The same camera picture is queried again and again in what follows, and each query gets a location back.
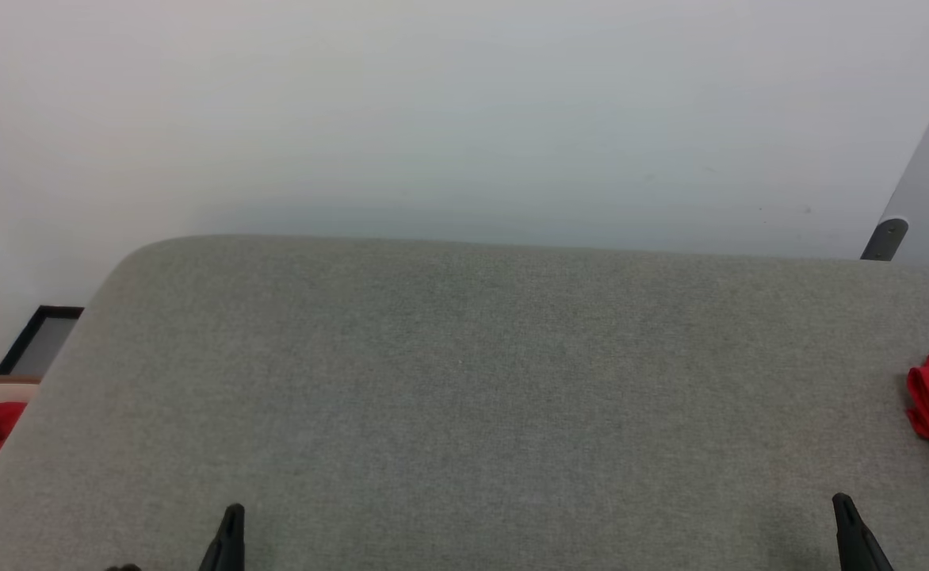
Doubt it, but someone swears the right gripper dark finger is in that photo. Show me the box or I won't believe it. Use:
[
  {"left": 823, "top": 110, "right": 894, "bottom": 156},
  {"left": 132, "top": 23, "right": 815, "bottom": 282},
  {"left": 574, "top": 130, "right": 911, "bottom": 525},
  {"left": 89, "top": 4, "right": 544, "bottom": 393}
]
[{"left": 832, "top": 493, "right": 893, "bottom": 571}]

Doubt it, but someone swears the black rectangular frame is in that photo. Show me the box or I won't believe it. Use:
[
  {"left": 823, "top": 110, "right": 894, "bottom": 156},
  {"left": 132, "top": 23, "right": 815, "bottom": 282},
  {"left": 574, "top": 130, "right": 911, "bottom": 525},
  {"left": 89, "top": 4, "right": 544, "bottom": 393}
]
[{"left": 0, "top": 305, "right": 85, "bottom": 377}]

